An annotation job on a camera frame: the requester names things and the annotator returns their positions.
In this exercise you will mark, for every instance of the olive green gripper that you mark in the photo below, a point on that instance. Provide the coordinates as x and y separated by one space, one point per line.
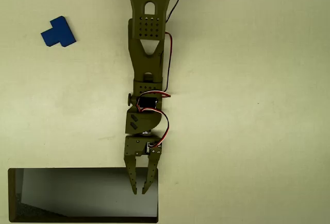
136 147

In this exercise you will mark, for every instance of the blue T-shaped block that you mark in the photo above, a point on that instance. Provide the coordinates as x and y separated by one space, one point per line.
60 32

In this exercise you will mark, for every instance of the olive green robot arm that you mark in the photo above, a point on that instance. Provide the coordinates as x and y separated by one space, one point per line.
148 61

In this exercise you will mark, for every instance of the dark rectangular bin opening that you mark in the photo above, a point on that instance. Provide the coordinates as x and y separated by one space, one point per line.
77 193

